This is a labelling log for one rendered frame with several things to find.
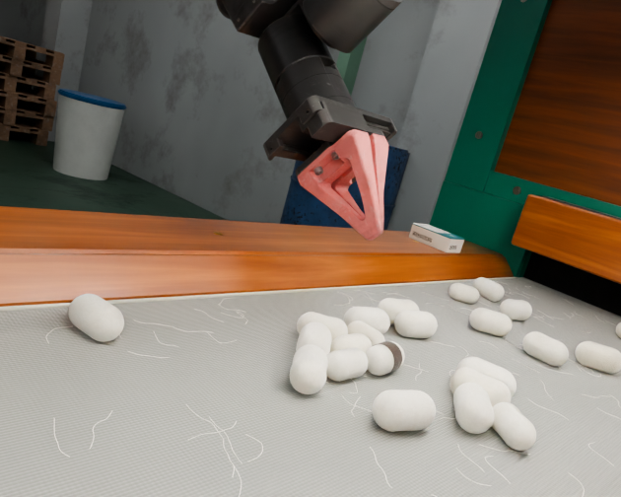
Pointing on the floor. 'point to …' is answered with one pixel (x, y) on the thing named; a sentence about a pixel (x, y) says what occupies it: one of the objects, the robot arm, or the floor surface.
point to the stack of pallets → (20, 87)
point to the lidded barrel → (86, 134)
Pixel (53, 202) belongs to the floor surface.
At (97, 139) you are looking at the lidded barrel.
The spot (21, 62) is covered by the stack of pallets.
